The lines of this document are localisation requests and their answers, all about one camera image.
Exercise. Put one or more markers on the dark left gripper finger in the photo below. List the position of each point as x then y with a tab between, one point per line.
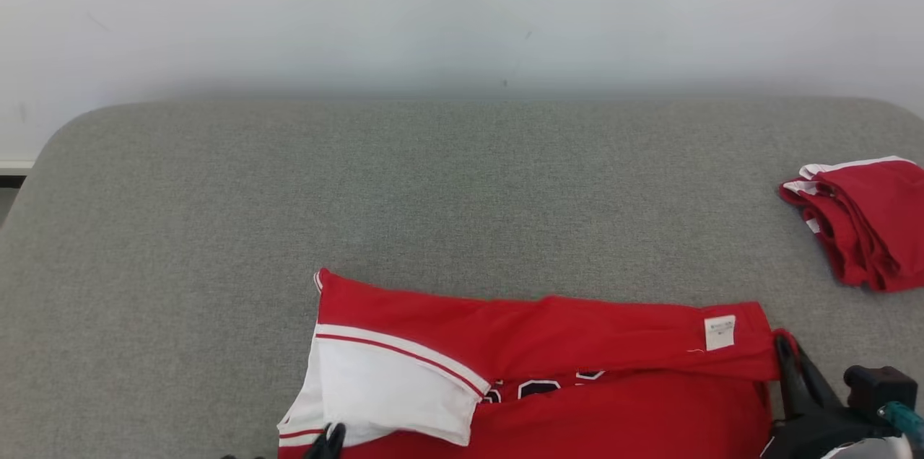
321	444
339	441

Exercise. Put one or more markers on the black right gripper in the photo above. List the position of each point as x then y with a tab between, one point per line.
816	434

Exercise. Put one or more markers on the red shorts white stripe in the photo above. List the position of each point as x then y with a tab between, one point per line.
873	221

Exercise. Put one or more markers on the red jersey white sleeves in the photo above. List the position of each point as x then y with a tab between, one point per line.
577	408

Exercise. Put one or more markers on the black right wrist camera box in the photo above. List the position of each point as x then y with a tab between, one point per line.
877	387

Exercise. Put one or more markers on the white wall baseboard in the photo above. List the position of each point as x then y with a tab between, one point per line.
14	165

